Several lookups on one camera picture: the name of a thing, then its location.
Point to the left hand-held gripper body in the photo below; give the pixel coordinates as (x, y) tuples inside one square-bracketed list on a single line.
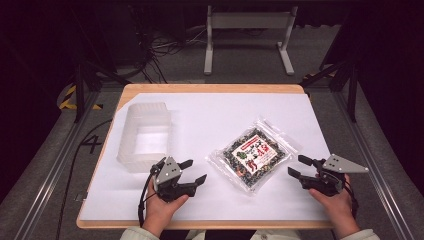
[(168, 175)]

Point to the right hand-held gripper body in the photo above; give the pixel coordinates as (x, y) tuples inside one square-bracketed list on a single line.
[(333, 166)]

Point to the translucent plastic container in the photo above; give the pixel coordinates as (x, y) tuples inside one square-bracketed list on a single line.
[(145, 140)]

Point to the clear printed snack packet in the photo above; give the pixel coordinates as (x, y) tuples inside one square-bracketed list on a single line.
[(253, 156)]

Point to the person's left hand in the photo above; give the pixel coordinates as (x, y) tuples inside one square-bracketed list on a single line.
[(163, 211)]

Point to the person's right hand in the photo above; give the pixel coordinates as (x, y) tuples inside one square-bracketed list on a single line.
[(336, 208)]

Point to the white paper sheet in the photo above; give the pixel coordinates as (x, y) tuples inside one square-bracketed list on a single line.
[(216, 116)]

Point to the wooden table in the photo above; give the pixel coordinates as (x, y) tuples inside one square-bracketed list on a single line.
[(213, 88)]

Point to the black metal stand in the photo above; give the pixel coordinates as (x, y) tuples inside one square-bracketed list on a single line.
[(350, 86), (80, 86)]

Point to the yellow black hazard tape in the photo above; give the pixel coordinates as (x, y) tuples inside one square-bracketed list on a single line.
[(68, 100)]

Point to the white metal stand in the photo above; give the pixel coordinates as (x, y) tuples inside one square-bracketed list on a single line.
[(250, 20)]

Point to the aluminium rail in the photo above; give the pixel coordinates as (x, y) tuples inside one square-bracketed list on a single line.
[(56, 166), (373, 160)]

